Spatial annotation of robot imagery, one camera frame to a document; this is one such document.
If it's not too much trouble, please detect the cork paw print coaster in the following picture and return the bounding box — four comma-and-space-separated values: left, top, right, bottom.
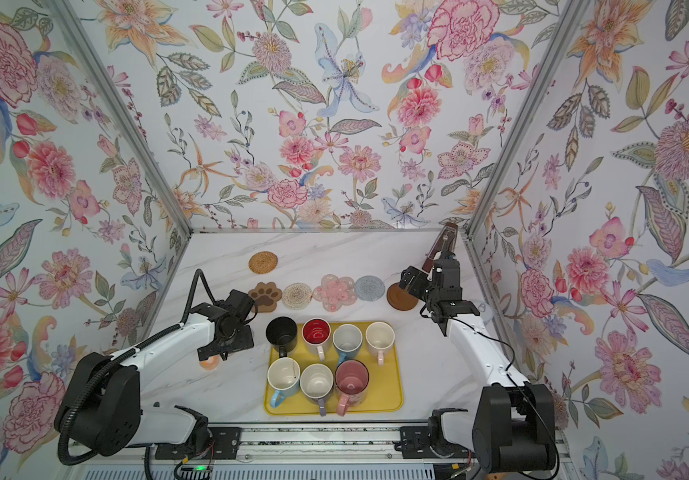
248, 282, 282, 313

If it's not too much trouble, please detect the brown wooden round coaster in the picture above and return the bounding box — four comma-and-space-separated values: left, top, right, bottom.
386, 283, 418, 311

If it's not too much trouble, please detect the white embroidered round coaster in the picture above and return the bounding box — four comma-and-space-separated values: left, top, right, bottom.
282, 282, 312, 310

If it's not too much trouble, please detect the grey round coaster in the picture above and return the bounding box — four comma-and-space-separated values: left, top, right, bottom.
354, 275, 386, 302

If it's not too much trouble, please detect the pink flower coaster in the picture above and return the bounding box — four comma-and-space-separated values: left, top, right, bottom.
312, 274, 358, 313

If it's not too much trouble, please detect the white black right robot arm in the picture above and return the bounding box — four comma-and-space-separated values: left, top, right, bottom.
399, 251, 559, 479

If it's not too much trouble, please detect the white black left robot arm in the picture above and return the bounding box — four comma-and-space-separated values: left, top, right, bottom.
54, 270, 258, 466

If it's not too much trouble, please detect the woven rattan round coaster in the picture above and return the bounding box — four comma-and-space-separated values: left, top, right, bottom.
248, 251, 278, 275

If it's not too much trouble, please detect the brown wooden metronome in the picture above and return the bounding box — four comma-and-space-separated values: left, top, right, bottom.
421, 222, 458, 273

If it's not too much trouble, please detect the small orange ball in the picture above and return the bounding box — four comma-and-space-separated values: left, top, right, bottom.
200, 355, 222, 371

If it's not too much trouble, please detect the black mug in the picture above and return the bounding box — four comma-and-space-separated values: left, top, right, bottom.
266, 316, 298, 358

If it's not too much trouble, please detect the red interior white mug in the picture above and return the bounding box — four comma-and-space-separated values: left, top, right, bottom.
302, 318, 332, 362

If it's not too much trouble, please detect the yellow tray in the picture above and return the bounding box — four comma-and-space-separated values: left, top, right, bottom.
264, 322, 403, 416

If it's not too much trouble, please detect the cream mug pink handle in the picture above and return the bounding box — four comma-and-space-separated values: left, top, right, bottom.
365, 321, 395, 366

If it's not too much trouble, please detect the white mug light-blue handle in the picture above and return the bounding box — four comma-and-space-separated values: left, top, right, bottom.
266, 357, 302, 408

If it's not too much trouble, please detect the white mug purple handle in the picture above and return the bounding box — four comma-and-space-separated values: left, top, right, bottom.
300, 363, 334, 417

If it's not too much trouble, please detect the white mug blue handle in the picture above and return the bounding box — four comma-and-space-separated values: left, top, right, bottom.
332, 324, 363, 365

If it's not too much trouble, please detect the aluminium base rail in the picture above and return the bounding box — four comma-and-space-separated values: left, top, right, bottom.
73, 422, 567, 466

